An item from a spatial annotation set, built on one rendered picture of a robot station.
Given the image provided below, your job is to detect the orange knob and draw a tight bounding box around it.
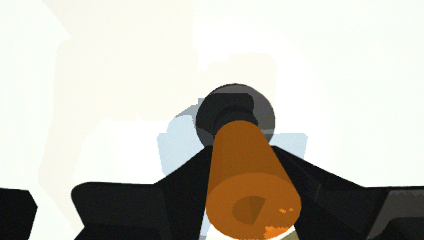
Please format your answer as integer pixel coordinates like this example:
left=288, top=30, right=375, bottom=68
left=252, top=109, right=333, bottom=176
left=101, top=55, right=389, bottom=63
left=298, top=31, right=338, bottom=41
left=205, top=121, right=301, bottom=240

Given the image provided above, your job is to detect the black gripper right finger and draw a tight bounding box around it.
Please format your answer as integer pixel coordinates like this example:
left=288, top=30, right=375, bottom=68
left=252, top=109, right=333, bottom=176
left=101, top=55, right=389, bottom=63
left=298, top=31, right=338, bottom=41
left=271, top=145, right=424, bottom=240

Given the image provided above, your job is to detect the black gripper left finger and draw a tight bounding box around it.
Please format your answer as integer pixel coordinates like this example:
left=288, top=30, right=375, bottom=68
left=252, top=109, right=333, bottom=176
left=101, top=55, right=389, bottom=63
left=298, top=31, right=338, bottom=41
left=70, top=145, right=213, bottom=240

